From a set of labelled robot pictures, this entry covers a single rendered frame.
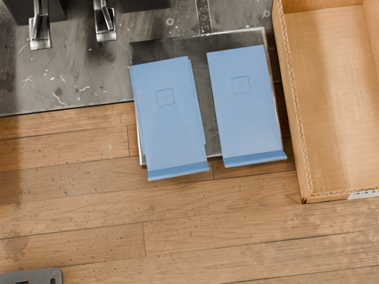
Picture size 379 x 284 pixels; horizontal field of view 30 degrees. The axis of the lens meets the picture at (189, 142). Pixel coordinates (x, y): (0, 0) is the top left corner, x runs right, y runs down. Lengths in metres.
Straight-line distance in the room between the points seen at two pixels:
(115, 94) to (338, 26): 0.29
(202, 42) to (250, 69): 0.07
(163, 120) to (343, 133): 0.22
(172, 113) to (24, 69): 0.20
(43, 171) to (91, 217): 0.08
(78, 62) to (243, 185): 0.26
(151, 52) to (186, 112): 0.09
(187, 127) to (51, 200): 0.18
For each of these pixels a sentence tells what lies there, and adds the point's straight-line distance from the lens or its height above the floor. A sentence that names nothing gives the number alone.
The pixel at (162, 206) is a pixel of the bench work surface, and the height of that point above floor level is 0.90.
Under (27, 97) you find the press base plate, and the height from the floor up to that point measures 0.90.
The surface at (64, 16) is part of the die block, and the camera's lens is 0.93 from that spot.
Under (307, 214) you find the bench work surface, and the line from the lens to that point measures 0.84.
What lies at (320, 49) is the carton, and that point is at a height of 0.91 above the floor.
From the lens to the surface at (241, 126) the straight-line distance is 0.84.
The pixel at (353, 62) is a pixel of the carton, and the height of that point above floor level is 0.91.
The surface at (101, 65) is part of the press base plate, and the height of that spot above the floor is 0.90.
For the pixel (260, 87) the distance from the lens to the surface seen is 0.85.
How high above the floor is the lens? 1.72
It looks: 73 degrees down
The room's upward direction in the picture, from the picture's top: 9 degrees counter-clockwise
